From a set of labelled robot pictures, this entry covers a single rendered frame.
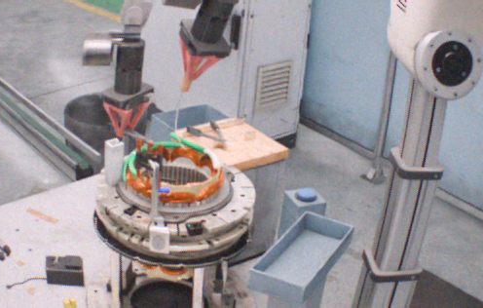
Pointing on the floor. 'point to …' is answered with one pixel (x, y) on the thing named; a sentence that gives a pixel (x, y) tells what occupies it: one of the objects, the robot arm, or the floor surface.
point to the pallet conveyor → (34, 134)
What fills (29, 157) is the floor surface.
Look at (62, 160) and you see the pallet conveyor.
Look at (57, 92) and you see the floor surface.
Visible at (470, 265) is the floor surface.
